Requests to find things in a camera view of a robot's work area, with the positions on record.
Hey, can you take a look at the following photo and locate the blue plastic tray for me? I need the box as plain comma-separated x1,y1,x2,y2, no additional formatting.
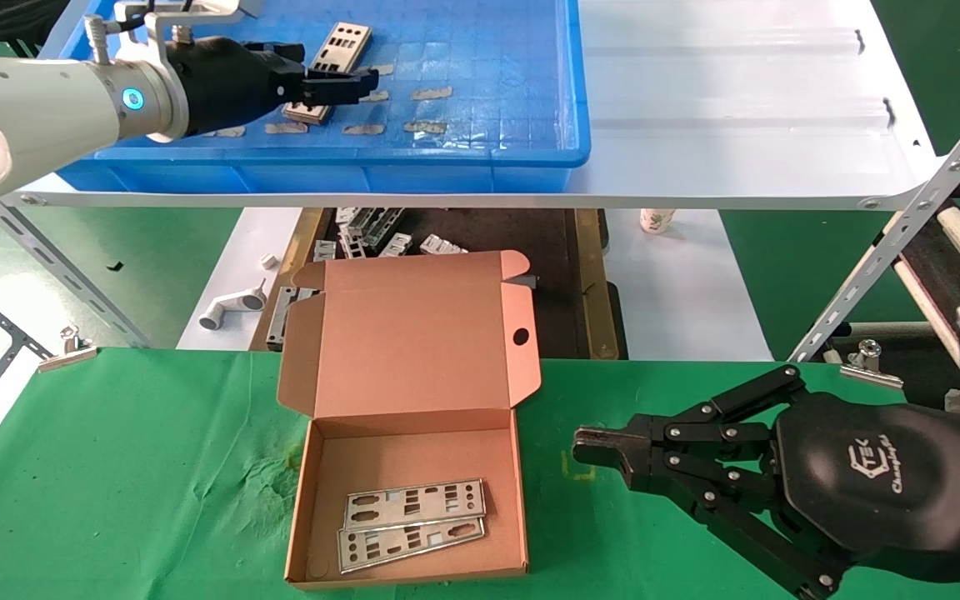
55,0,592,194

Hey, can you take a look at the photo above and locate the white plastic pipe fitting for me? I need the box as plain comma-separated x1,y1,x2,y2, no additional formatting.
198,279,269,332

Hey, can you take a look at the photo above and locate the black conveyor belt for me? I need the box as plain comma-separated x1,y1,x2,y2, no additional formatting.
901,208,960,334

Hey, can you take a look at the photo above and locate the grey flat metal plate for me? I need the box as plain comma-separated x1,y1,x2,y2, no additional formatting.
266,286,320,351

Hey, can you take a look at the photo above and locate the green table cloth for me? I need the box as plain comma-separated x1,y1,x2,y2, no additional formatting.
0,346,960,600

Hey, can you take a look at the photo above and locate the long silver metal bracket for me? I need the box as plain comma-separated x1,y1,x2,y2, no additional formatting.
347,208,406,248

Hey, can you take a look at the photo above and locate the silver slotted metal plate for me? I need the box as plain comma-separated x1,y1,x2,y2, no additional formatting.
282,22,373,126
337,517,488,576
343,478,488,533

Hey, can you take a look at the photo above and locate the white metal shelf board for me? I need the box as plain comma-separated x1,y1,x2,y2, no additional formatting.
0,0,948,211

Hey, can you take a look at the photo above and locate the silver binder clip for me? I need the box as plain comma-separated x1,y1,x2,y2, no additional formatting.
37,327,99,373
840,339,906,391

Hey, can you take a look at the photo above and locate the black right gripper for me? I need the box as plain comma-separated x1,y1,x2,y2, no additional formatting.
573,364,960,600

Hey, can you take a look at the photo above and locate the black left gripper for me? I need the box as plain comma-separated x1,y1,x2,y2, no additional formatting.
165,36,379,138

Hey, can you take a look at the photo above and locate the black tray with wooden frame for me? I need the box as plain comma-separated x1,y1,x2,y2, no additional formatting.
251,208,624,361

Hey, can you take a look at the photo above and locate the grey perforated shelf upright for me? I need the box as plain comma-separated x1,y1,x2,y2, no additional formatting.
0,200,152,349
792,73,960,361

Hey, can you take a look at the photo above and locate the brown cardboard box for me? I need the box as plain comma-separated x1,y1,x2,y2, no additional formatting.
277,250,543,591

